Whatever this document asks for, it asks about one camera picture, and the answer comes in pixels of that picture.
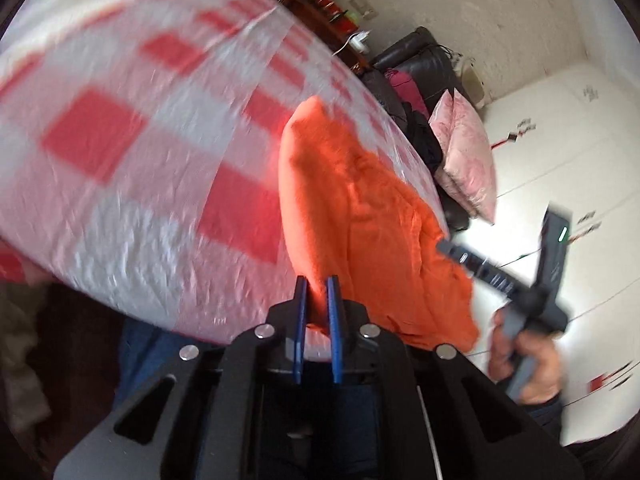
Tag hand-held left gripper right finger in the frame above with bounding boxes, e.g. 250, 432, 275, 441
326, 276, 587, 480

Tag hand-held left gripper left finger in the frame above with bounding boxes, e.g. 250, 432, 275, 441
52, 276, 308, 480

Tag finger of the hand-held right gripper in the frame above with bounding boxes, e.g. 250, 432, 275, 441
436, 239, 527, 307

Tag orange pants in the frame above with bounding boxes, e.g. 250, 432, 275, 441
277, 96, 481, 353

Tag person's right forearm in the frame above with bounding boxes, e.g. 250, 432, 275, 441
525, 394, 568, 443

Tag person's right hand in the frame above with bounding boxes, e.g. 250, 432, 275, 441
487, 307, 565, 406

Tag red hanging ornament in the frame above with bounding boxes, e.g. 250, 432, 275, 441
490, 119, 537, 150
569, 219, 602, 242

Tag pink cushion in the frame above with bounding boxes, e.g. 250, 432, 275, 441
432, 89, 498, 226

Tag white wardrobe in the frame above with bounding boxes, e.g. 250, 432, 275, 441
470, 62, 640, 443

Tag magenta cloth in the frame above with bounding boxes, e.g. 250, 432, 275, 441
385, 67, 431, 117

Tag black leather sofa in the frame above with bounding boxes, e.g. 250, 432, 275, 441
360, 26, 476, 233

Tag pink checked cloth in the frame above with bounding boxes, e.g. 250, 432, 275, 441
0, 0, 448, 348

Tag red box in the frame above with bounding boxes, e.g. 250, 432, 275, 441
331, 7, 361, 33

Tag dark wooden nightstand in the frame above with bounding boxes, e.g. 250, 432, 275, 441
277, 0, 373, 73

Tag white charger with cable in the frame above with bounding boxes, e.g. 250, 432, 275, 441
332, 30, 372, 56

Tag white wall socket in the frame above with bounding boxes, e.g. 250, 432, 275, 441
350, 0, 379, 22

